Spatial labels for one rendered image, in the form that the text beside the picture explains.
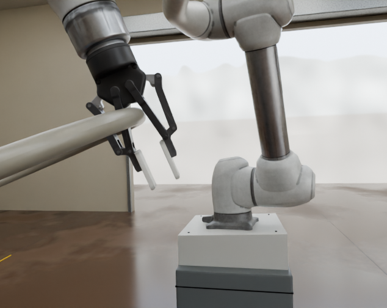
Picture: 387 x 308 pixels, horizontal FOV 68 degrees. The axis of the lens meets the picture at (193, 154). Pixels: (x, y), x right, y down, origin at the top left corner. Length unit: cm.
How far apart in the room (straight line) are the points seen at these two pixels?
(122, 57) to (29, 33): 643
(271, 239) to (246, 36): 66
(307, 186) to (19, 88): 625
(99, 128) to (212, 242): 78
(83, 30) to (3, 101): 656
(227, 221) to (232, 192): 11
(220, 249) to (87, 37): 83
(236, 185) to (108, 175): 472
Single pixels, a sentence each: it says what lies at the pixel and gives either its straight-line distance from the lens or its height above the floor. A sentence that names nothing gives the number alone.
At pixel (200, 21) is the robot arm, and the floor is 159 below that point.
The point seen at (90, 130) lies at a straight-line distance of 36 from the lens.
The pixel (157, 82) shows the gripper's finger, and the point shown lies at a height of 134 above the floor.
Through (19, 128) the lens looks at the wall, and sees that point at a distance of 673.
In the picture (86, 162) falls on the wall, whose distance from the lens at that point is 590.
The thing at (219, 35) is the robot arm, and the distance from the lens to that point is 97.
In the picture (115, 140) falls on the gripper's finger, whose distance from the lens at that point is 49.
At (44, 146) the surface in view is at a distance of 34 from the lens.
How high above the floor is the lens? 124
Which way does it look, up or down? 2 degrees down
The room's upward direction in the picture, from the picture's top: 2 degrees counter-clockwise
